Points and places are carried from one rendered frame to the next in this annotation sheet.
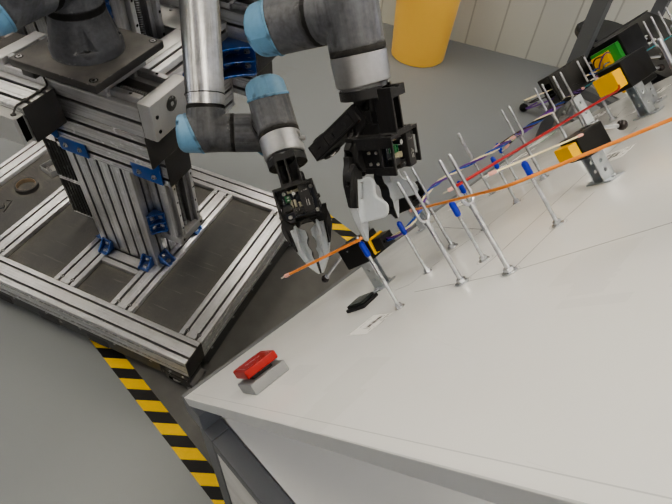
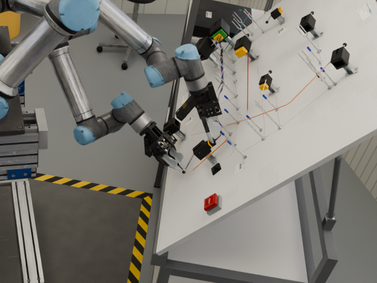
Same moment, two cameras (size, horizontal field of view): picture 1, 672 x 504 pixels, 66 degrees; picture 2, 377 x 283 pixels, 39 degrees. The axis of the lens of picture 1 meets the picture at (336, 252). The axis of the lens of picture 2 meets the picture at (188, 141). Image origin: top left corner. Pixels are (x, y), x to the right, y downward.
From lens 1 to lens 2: 139 cm
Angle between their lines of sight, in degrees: 35
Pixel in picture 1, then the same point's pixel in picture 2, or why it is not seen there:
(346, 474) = (226, 249)
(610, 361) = (335, 127)
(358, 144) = (205, 108)
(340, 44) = (194, 76)
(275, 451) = (197, 257)
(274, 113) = (137, 109)
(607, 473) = (350, 138)
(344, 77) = (197, 86)
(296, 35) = (174, 77)
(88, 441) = not seen: outside the picture
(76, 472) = not seen: outside the picture
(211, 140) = (99, 133)
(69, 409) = not seen: outside the picture
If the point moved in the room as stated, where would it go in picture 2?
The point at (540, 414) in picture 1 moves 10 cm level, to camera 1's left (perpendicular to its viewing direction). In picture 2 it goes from (332, 141) to (311, 150)
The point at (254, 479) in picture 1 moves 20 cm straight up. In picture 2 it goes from (200, 269) to (211, 234)
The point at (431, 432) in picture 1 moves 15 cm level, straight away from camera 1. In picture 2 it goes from (313, 158) to (297, 127)
